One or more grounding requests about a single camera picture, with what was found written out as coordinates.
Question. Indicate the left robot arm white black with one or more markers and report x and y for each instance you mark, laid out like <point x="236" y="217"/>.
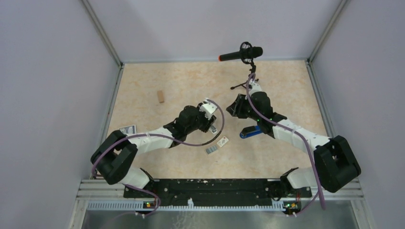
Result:
<point x="114" y="157"/>

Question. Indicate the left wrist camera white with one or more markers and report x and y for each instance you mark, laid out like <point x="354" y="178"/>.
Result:
<point x="208" y="108"/>

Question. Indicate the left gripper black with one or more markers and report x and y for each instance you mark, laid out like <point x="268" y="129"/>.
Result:
<point x="207" y="123"/>

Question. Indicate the small white staple box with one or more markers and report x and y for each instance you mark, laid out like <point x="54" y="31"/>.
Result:
<point x="222" y="141"/>

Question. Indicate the small brown staple box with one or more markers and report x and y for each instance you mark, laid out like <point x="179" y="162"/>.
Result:
<point x="160" y="96"/>

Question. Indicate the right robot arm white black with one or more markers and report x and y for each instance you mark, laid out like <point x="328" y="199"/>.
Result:
<point x="335" y="164"/>

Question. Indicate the blue stapler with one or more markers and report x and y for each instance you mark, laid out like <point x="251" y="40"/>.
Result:
<point x="250" y="131"/>

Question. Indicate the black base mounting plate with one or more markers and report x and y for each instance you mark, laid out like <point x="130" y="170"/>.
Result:
<point x="218" y="192"/>

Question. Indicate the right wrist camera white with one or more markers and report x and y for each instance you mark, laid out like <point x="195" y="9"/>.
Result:
<point x="253" y="87"/>

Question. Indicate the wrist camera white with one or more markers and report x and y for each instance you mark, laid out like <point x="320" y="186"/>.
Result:
<point x="253" y="87"/>
<point x="208" y="108"/>

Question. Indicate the grey staple strip block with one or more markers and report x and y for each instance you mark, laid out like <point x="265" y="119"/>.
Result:
<point x="211" y="149"/>

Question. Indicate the black microphone orange tip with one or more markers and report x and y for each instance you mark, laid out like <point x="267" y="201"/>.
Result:
<point x="244" y="54"/>

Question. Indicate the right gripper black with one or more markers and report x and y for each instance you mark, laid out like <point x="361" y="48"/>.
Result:
<point x="234" y="109"/>

